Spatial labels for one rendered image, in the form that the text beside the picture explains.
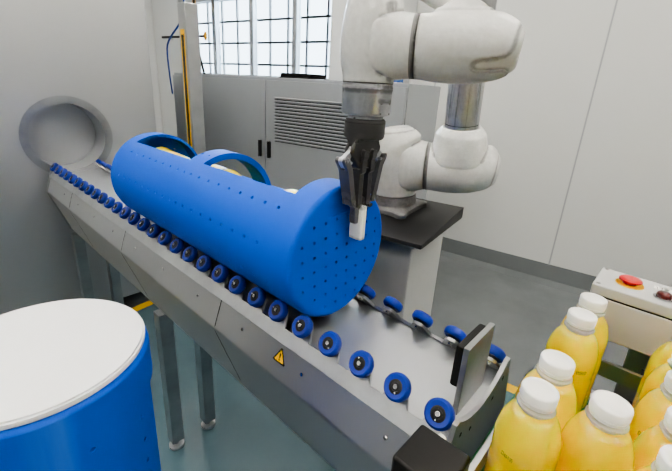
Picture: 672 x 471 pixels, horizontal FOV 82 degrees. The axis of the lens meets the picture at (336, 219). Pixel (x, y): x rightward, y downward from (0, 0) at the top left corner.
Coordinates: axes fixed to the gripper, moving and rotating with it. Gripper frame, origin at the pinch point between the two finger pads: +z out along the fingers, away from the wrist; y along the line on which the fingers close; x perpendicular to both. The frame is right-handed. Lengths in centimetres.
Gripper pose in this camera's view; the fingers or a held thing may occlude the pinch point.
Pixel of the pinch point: (357, 221)
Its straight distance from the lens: 77.1
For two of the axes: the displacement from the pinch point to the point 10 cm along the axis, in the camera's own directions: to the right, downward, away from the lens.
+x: -7.3, -2.6, 6.3
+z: -0.5, 9.4, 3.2
